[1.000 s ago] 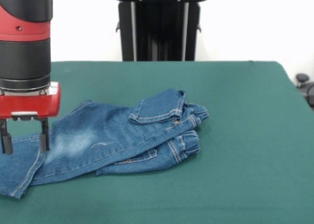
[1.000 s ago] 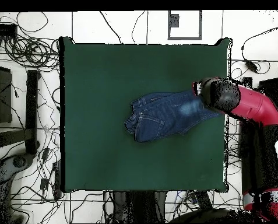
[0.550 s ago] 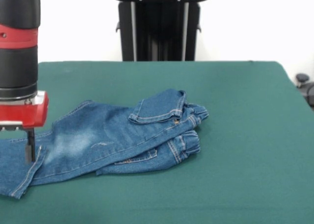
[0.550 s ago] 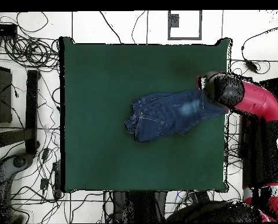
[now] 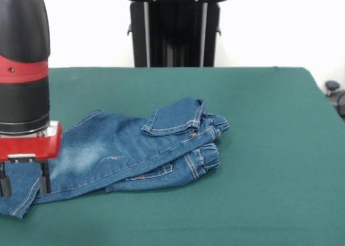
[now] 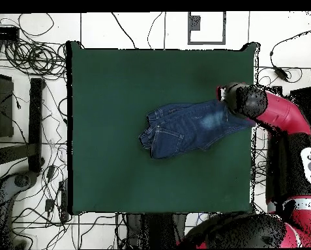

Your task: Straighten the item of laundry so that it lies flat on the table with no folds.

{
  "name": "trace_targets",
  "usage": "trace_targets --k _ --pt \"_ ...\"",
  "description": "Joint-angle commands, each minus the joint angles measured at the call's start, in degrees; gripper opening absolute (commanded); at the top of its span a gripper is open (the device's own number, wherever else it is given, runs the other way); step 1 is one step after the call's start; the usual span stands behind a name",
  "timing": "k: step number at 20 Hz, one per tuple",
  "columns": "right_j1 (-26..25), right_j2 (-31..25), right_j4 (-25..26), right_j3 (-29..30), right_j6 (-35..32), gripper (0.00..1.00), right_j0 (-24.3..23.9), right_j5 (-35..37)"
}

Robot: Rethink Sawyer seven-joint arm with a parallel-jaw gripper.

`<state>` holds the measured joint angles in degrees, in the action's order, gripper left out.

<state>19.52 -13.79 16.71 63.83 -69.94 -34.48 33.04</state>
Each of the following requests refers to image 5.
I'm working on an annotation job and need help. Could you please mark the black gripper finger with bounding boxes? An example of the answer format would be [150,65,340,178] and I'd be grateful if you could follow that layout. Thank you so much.
[0,162,12,198]
[39,159,52,195]

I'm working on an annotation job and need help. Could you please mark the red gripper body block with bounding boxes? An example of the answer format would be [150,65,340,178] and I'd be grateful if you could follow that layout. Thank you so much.
[0,121,64,164]

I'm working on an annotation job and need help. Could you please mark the blue denim jeans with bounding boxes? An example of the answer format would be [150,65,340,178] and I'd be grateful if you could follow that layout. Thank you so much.
[0,97,230,219]

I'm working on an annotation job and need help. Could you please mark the dark green table cloth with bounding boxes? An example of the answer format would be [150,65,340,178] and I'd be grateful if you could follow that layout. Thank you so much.
[0,66,345,246]

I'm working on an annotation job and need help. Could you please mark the grey chair base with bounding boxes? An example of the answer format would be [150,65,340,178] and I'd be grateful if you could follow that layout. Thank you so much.
[325,80,345,117]

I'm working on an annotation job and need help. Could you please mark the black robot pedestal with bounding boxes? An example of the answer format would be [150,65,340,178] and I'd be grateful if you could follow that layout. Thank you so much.
[118,0,234,68]

